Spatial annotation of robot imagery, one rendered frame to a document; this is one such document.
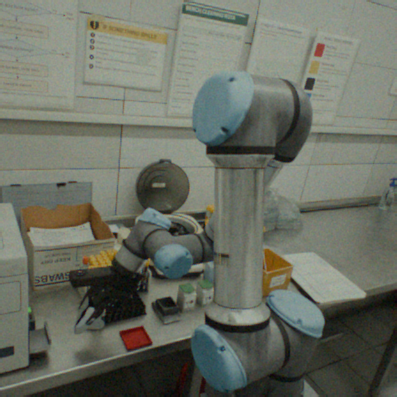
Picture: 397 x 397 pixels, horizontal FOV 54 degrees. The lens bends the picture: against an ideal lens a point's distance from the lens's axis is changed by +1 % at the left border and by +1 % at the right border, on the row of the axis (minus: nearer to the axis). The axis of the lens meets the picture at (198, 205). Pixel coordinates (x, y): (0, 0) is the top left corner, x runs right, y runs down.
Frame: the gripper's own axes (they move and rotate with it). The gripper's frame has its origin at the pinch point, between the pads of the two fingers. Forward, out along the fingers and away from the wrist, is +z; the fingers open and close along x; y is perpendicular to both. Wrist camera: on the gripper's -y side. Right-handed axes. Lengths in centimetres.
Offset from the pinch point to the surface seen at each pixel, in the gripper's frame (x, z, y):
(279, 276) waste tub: 0, -36, 57
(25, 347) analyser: -4.3, 4.7, -11.2
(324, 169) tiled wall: 59, -89, 117
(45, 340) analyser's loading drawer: -1.1, 4.2, -6.0
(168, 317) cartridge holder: -0.5, -10.2, 24.1
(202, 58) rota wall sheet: 57, -86, 18
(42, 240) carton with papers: 44.0, -1.3, -1.6
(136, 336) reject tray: -3.2, -3.7, 15.3
